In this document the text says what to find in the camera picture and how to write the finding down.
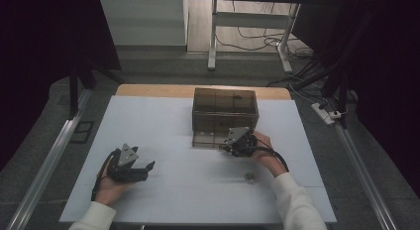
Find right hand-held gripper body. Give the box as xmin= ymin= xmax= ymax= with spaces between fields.
xmin=224 ymin=126 xmax=259 ymax=158

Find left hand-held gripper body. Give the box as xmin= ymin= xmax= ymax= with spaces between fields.
xmin=106 ymin=143 xmax=150 ymax=183

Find brown transparent drawer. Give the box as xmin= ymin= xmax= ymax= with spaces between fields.
xmin=191 ymin=130 xmax=233 ymax=149

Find brown transparent drawer box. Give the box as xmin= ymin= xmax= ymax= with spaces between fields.
xmin=191 ymin=87 xmax=261 ymax=149

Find person's right hand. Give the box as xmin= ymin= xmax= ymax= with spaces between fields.
xmin=251 ymin=131 xmax=289 ymax=178

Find person's left hand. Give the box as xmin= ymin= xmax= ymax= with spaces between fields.
xmin=93 ymin=163 xmax=134 ymax=206

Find white table mat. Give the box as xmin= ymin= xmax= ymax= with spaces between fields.
xmin=58 ymin=94 xmax=338 ymax=224

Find wooden table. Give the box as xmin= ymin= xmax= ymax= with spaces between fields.
xmin=115 ymin=83 xmax=292 ymax=101

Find black stand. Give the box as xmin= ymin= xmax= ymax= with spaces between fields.
xmin=67 ymin=56 xmax=126 ymax=120
xmin=291 ymin=55 xmax=352 ymax=129

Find white power strip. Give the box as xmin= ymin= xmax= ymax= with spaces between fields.
xmin=310 ymin=102 xmax=343 ymax=126

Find white cabinet panel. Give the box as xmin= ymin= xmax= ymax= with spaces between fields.
xmin=99 ymin=0 xmax=189 ymax=47

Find black curtain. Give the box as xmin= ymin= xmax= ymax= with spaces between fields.
xmin=291 ymin=0 xmax=420 ymax=199
xmin=0 ymin=0 xmax=123 ymax=173

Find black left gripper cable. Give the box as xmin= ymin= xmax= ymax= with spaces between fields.
xmin=90 ymin=148 xmax=121 ymax=202

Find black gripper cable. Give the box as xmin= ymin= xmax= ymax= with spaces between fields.
xmin=253 ymin=138 xmax=290 ymax=173
xmin=90 ymin=148 xmax=121 ymax=202

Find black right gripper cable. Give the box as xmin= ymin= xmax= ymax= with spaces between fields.
xmin=253 ymin=138 xmax=290 ymax=173

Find black floor frame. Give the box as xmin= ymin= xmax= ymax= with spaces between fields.
xmin=69 ymin=120 xmax=96 ymax=145

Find metal floor rail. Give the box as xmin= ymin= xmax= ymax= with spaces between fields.
xmin=5 ymin=88 xmax=94 ymax=230
xmin=332 ymin=119 xmax=399 ymax=230

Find black floor cables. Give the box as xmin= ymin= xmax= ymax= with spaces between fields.
xmin=215 ymin=1 xmax=315 ymax=60

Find white desk frame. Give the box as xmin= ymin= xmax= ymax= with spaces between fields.
xmin=98 ymin=0 xmax=341 ymax=74

